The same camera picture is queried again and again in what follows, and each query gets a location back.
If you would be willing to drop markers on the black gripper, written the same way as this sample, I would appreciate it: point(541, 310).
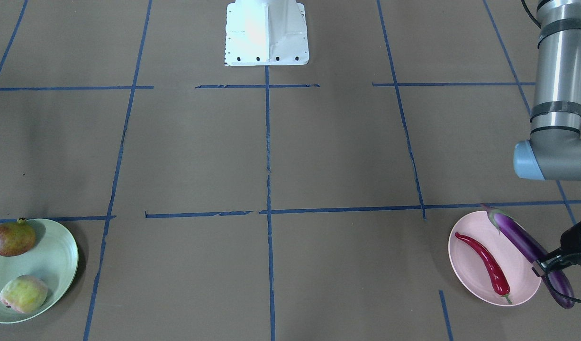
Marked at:
point(577, 242)

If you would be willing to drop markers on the purple eggplant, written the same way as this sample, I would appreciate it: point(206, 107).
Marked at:
point(556, 282)

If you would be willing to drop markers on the red chili pepper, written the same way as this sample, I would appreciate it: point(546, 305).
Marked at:
point(498, 280)

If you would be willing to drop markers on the red-yellow apple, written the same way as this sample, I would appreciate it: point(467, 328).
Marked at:
point(16, 238)

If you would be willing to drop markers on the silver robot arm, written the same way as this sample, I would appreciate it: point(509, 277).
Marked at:
point(553, 151)

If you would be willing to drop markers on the pink plate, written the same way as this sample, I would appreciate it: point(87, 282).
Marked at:
point(470, 271)

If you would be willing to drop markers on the green plate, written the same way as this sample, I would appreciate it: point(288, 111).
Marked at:
point(54, 259)

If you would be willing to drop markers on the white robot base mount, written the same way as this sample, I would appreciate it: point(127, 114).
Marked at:
point(266, 32)

